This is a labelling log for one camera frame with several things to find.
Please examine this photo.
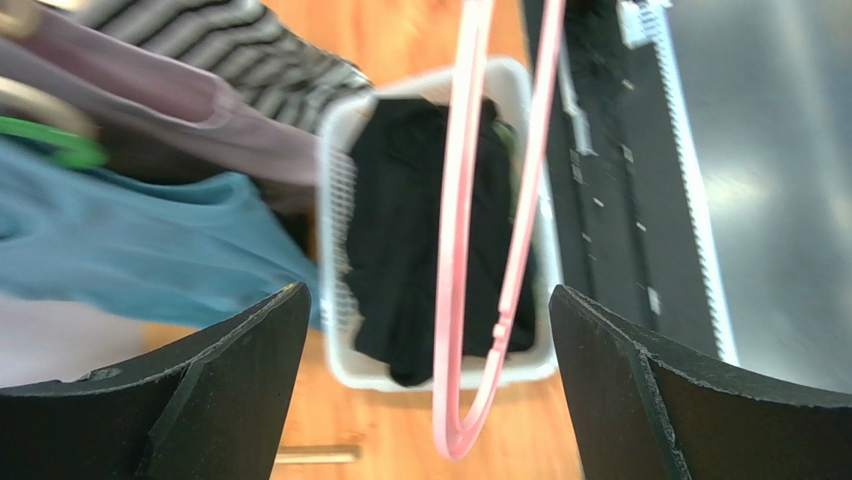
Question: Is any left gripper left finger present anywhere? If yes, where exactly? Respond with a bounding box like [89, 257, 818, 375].
[1, 284, 311, 479]

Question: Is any wooden clothes rack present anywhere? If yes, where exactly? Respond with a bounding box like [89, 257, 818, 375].
[275, 445, 362, 465]

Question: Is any green tank top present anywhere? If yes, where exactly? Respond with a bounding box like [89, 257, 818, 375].
[492, 119, 519, 223]

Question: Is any cream plastic hanger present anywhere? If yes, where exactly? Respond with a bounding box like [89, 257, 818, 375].
[1, 77, 98, 140]

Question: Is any black white striped tank top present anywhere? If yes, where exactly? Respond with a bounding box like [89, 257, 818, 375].
[70, 0, 373, 132]

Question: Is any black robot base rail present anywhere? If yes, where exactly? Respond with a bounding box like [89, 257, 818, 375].
[547, 1, 739, 365]

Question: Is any white plastic basket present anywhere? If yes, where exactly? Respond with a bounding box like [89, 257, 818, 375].
[316, 67, 564, 393]

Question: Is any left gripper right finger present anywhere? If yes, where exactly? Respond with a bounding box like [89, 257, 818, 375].
[549, 286, 851, 479]

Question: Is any black tank top on cream hanger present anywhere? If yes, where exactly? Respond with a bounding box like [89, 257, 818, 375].
[99, 127, 314, 255]

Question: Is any green plastic hanger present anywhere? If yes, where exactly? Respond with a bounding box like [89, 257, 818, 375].
[1, 116, 109, 170]

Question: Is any blue tank top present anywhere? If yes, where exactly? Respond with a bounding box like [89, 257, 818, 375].
[1, 140, 319, 328]

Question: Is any light wooden hanger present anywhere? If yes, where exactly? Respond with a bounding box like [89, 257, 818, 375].
[1, 0, 41, 38]

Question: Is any pink plastic hanger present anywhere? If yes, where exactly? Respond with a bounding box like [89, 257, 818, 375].
[432, 1, 566, 460]

